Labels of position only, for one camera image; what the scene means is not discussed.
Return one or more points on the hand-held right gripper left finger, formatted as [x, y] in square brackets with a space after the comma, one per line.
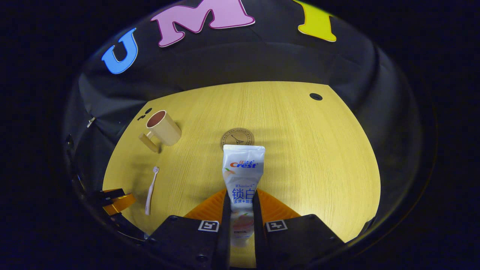
[224, 243]

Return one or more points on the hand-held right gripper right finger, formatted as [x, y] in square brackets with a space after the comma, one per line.
[259, 243]

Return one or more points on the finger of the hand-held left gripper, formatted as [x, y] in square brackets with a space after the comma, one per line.
[120, 204]

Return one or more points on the white toothbrush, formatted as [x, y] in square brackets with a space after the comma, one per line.
[150, 191]

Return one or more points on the white toothpaste tube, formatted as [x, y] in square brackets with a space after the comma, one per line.
[243, 176]

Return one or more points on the beige cup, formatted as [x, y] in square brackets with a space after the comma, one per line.
[167, 131]

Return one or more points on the round brown coaster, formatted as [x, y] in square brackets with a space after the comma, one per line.
[237, 137]

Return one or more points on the silver cloth clip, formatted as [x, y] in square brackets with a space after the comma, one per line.
[91, 122]

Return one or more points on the black backdrop cloth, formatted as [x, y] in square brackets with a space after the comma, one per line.
[285, 60]

